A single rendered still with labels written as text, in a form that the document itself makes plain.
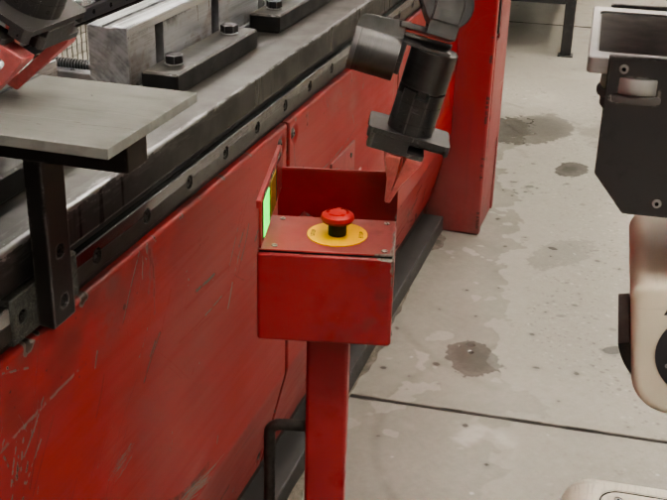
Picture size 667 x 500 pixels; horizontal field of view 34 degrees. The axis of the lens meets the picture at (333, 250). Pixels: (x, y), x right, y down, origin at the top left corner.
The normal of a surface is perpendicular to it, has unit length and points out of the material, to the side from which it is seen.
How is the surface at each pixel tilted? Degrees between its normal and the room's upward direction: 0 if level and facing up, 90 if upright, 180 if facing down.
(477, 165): 90
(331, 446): 90
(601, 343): 0
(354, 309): 90
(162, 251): 90
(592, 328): 0
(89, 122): 0
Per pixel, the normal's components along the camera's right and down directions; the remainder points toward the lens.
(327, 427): -0.07, 0.41
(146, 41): 0.95, 0.15
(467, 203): -0.30, 0.39
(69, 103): 0.02, -0.91
